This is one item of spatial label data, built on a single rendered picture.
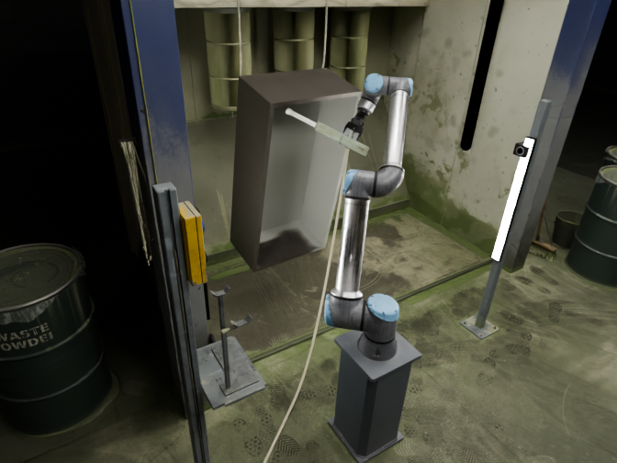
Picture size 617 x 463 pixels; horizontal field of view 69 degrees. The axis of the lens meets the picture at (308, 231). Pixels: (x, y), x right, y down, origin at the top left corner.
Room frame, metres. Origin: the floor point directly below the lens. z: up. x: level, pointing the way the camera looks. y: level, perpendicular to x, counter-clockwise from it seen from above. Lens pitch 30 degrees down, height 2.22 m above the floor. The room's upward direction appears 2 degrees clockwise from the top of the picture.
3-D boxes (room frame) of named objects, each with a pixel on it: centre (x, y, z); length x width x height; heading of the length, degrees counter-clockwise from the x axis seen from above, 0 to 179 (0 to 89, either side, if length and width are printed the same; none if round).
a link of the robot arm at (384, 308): (1.63, -0.35, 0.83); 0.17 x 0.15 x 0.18; 81
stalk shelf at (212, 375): (1.31, 0.32, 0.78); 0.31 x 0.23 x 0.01; 33
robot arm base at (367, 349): (1.62, -0.36, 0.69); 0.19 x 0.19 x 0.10
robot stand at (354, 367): (1.62, -0.36, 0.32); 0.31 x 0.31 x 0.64; 33
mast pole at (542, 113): (2.52, -1.28, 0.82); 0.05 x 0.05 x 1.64; 33
